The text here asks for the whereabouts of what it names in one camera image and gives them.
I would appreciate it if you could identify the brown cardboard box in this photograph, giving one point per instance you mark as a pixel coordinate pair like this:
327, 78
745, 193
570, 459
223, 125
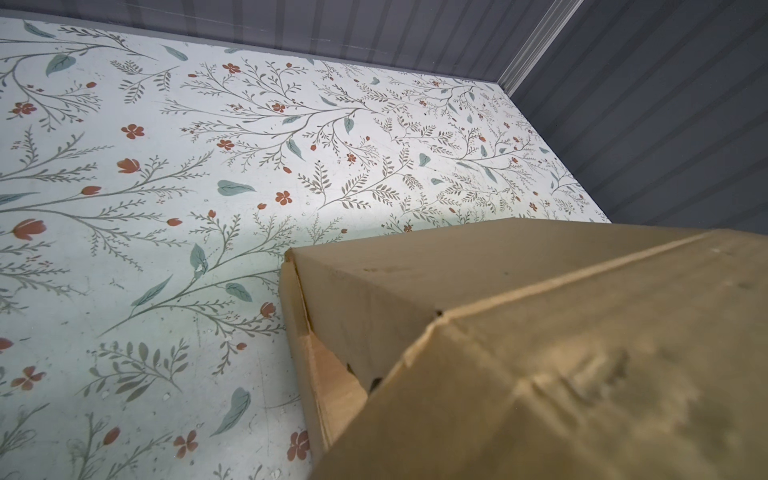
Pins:
533, 349

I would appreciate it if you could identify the aluminium enclosure frame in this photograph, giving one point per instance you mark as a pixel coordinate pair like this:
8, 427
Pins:
543, 35

